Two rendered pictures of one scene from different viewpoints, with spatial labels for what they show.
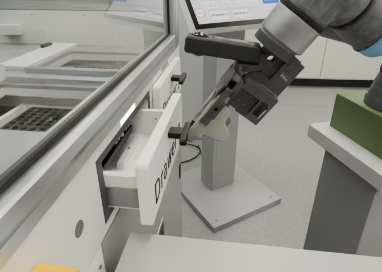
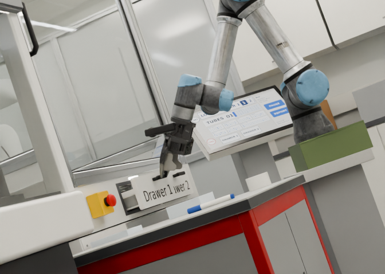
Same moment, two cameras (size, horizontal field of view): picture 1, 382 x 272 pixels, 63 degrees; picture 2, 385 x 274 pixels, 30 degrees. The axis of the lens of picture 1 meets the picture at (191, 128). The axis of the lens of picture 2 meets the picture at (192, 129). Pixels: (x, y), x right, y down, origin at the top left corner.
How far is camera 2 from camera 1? 2.06 m
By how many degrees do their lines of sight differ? 34
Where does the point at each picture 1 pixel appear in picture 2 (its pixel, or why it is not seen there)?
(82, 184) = (109, 186)
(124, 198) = (132, 201)
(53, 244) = not seen: hidden behind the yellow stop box
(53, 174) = (97, 172)
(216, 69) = not seen: hidden behind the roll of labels
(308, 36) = (185, 111)
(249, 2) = (258, 121)
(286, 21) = (175, 109)
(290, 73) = (188, 128)
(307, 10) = (179, 102)
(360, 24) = (205, 100)
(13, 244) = (89, 181)
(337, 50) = not seen: outside the picture
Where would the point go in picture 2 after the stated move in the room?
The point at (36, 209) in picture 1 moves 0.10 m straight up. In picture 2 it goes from (93, 177) to (83, 148)
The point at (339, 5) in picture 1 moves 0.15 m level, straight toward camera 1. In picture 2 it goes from (189, 97) to (162, 101)
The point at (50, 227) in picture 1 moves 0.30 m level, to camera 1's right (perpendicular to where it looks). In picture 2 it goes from (99, 188) to (185, 157)
